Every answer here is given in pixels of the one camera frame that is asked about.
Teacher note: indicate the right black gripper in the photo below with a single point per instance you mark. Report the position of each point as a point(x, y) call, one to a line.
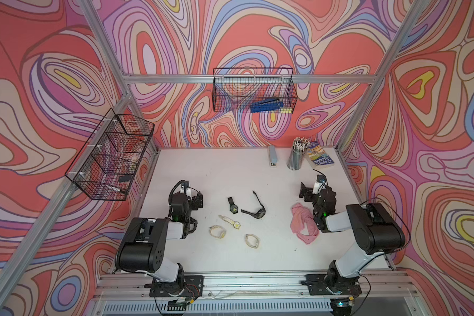
point(308, 193)

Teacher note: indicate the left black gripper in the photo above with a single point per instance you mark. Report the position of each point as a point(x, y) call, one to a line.
point(195, 201)

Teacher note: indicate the pink cloth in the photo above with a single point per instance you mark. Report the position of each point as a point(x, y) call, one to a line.
point(303, 224)

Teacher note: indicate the beige strap yellow dial watch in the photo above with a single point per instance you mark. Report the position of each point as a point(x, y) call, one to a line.
point(228, 220)

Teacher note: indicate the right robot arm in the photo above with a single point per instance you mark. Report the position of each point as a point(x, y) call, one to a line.
point(376, 233)

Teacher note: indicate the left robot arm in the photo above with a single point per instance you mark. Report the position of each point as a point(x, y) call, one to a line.
point(143, 247)

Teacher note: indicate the beige looped watch left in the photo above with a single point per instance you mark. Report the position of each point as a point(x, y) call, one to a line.
point(217, 231)

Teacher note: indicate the beige looped watch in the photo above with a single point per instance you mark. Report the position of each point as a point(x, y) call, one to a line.
point(217, 231)
point(252, 241)

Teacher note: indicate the beige looped watch right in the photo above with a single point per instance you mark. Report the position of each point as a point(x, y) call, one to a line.
point(252, 241)

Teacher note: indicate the colourful book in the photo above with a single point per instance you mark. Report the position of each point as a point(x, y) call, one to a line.
point(317, 157)

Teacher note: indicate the metal pencil cup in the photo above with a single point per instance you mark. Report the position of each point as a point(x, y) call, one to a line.
point(298, 150)

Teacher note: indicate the grey stapler on table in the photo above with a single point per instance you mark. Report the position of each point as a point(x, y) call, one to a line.
point(272, 156)

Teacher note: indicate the blue stapler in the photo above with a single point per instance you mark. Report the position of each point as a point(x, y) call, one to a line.
point(270, 104)

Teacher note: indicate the black wire basket left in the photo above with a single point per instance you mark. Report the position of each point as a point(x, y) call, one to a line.
point(105, 168)

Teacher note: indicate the black wire basket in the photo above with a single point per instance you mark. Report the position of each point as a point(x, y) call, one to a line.
point(105, 168)
point(236, 88)

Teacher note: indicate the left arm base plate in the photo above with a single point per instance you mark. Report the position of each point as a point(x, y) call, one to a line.
point(190, 286)

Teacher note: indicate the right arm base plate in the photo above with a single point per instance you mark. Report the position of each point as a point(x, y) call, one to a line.
point(323, 285)

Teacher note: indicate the black wire basket back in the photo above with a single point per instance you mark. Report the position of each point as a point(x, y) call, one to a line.
point(236, 88)

